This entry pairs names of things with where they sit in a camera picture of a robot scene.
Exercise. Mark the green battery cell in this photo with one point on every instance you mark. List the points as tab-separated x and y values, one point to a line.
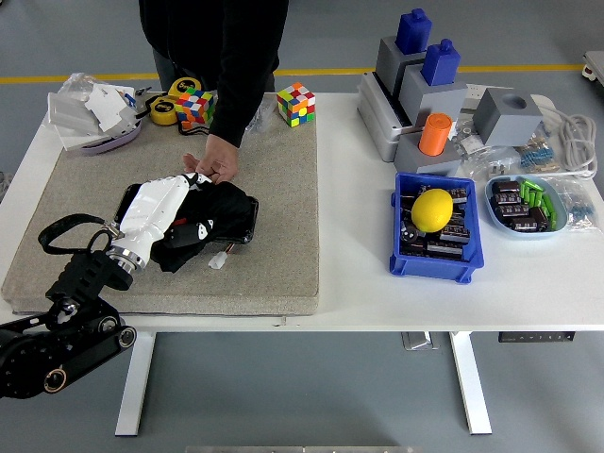
525	191
536	196
549	212

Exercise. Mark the yellow lemon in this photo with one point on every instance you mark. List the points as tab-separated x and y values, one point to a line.
431	210

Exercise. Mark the person's left hand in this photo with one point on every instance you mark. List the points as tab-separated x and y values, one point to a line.
222	158

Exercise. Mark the clear bag of screws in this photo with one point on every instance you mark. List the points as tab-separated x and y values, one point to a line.
259	120

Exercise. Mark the orange cylinder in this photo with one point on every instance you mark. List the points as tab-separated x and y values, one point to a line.
434	134

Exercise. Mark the colourful puzzle cube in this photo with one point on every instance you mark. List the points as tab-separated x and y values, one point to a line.
296	105
195	108

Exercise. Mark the clear crumpled plastic bag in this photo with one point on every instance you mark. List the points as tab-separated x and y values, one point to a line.
78	85

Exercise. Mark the white plastic box lid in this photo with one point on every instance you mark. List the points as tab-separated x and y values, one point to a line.
70	113

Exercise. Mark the grey block holder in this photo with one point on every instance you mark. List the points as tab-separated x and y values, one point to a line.
409	158
388	61
433	101

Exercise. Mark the small bag of white parts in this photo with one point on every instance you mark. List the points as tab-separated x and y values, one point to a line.
469	139

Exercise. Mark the person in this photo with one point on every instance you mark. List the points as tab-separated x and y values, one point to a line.
214	38

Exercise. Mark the black table height controller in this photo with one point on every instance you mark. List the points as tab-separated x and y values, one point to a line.
537	337

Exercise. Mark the white cart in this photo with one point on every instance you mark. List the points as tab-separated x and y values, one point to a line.
595	66

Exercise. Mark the light grey case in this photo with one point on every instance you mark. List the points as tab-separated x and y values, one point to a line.
376	122

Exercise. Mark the grey metal bracket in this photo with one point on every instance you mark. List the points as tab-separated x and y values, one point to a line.
417	340

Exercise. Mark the grey block with round hole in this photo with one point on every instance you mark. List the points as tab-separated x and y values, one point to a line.
504	125

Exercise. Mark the blue plastic bottle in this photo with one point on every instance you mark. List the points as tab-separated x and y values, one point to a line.
413	33
440	63

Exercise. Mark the clear bag of metal parts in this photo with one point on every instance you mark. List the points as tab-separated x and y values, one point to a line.
491	162

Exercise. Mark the black rag with white marks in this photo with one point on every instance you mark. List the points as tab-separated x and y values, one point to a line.
222	203

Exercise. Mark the person's left forearm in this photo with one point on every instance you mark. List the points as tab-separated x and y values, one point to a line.
237	113

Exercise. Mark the white power strip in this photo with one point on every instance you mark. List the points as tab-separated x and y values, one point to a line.
474	94

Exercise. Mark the black panel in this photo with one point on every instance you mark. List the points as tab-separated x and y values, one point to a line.
254	226

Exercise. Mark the blue plastic bin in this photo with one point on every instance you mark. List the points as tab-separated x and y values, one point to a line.
434	271

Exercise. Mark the grey-brown mat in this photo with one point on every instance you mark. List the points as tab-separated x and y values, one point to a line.
236	283

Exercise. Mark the yellow tape measure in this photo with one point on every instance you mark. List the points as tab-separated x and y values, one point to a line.
163	109
181	86

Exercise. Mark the light blue dish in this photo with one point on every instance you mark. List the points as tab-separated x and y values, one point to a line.
524	235

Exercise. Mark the purple tray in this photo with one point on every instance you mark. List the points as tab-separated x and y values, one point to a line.
113	143

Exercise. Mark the white table leg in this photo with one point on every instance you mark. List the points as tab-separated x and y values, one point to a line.
134	382
472	382

